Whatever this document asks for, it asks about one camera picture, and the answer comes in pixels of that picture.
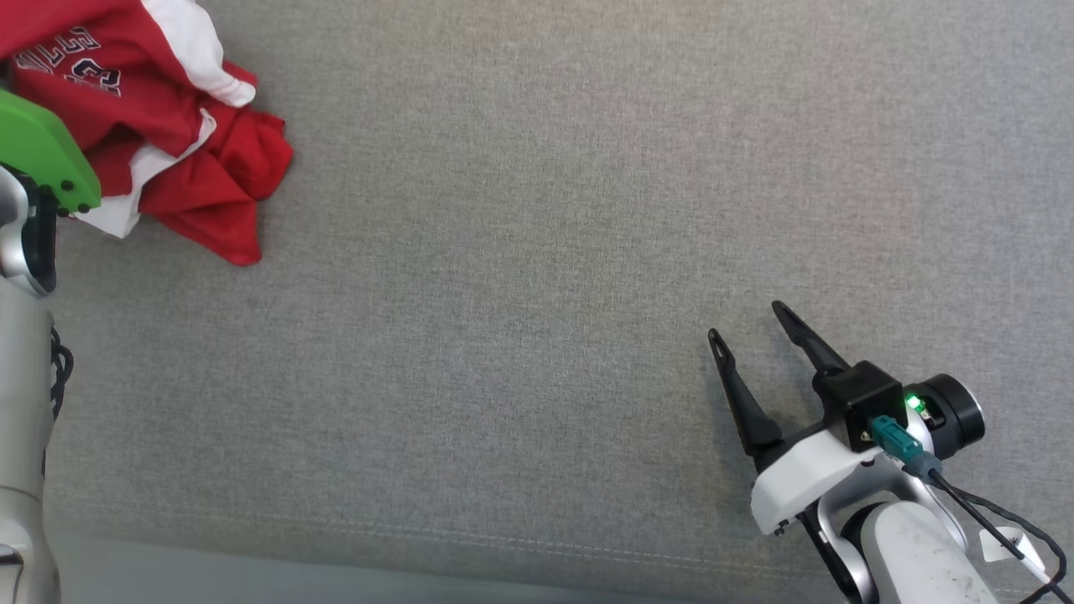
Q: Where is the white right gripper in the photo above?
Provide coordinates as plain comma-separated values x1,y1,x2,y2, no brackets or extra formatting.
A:
707,300,988,538

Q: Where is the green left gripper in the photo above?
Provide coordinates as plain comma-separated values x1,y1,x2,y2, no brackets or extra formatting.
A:
0,88,102,216

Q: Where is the teal right camera connector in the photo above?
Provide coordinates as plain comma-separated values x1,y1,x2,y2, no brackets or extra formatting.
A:
867,414,945,485

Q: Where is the black right camera cable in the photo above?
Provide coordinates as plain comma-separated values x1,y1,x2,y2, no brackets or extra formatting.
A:
927,474,1071,604

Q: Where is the white right cable tag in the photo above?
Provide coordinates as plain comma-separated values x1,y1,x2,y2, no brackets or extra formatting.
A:
980,524,1045,575

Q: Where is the black braided cable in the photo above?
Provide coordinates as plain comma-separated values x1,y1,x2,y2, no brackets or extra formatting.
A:
44,323,76,471

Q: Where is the grey fabric sofa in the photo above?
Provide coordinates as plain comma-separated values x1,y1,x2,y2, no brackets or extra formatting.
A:
0,0,1074,604

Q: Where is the red shirt with white sleeves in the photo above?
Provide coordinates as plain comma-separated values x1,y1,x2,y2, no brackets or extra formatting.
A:
0,0,295,268

